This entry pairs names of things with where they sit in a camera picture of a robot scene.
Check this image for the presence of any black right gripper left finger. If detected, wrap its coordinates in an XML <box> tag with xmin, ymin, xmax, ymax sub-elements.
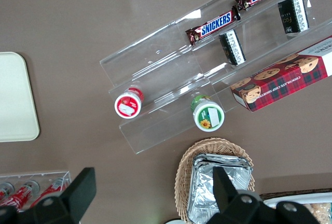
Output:
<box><xmin>33</xmin><ymin>167</ymin><xmax>97</xmax><ymax>224</ymax></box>

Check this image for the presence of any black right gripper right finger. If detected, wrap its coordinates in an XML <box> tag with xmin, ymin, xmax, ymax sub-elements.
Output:
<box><xmin>206</xmin><ymin>166</ymin><xmax>276</xmax><ymax>224</ymax></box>

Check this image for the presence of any foil wrapped sandwich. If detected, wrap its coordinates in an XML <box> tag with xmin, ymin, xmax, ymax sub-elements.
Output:
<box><xmin>187</xmin><ymin>162</ymin><xmax>254</xmax><ymax>224</ymax></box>
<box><xmin>192</xmin><ymin>153</ymin><xmax>254</xmax><ymax>174</ymax></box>

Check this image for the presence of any light wicker basket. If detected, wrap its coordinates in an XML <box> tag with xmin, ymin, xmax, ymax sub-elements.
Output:
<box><xmin>174</xmin><ymin>137</ymin><xmax>256</xmax><ymax>223</ymax></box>

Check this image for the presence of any dark wicker basket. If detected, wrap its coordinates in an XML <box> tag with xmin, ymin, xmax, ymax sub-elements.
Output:
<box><xmin>259</xmin><ymin>188</ymin><xmax>332</xmax><ymax>202</ymax></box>

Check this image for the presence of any beige plastic tray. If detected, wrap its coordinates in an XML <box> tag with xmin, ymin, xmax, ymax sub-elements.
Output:
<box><xmin>0</xmin><ymin>51</ymin><xmax>40</xmax><ymax>143</ymax></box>

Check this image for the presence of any clear acrylic bottle box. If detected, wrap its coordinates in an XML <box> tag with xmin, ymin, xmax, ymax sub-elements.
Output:
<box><xmin>0</xmin><ymin>170</ymin><xmax>72</xmax><ymax>212</ymax></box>

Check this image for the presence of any white food container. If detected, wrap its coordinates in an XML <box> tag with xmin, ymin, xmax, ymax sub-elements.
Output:
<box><xmin>263</xmin><ymin>192</ymin><xmax>332</xmax><ymax>209</ymax></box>

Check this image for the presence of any green lid yogurt cup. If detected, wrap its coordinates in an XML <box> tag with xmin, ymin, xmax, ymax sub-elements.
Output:
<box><xmin>190</xmin><ymin>94</ymin><xmax>225</xmax><ymax>132</ymax></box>

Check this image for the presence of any golden baked pastry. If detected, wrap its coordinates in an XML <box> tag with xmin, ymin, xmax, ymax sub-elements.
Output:
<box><xmin>303</xmin><ymin>202</ymin><xmax>332</xmax><ymax>224</ymax></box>

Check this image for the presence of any clear acrylic tiered stand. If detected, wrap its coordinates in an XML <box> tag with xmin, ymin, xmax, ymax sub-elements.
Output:
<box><xmin>99</xmin><ymin>20</ymin><xmax>226</xmax><ymax>155</ymax></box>
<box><xmin>174</xmin><ymin>0</ymin><xmax>332</xmax><ymax>113</ymax></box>

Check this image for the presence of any red lid yogurt cup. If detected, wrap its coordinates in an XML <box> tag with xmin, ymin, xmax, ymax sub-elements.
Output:
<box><xmin>114</xmin><ymin>87</ymin><xmax>145</xmax><ymax>119</ymax></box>

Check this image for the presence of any red tartan cookie box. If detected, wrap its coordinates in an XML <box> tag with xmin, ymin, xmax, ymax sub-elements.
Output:
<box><xmin>230</xmin><ymin>36</ymin><xmax>332</xmax><ymax>113</ymax></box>

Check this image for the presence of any small black snack packet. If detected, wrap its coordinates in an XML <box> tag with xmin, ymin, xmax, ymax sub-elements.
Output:
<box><xmin>218</xmin><ymin>29</ymin><xmax>246</xmax><ymax>66</ymax></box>
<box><xmin>277</xmin><ymin>0</ymin><xmax>310</xmax><ymax>35</ymax></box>

